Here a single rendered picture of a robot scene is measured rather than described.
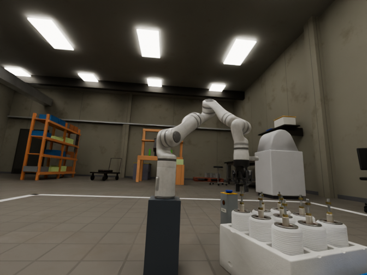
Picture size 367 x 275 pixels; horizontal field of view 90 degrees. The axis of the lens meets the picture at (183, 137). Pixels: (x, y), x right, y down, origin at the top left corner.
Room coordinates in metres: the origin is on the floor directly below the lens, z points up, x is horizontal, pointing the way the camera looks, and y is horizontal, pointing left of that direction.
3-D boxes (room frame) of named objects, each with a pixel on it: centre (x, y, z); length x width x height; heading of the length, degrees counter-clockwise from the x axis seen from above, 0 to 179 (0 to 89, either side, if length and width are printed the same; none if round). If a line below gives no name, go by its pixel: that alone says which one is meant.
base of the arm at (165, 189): (0.89, 0.08, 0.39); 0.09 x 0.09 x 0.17; 5
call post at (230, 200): (1.09, -0.27, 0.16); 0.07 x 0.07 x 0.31; 20
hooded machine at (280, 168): (3.70, -1.92, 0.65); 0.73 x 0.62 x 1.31; 93
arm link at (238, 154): (0.92, -0.31, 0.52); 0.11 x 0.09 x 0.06; 106
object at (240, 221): (0.91, -0.29, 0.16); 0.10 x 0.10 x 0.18
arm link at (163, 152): (0.90, 0.08, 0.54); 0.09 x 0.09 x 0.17; 48
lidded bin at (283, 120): (4.86, -2.76, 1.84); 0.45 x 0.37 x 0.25; 5
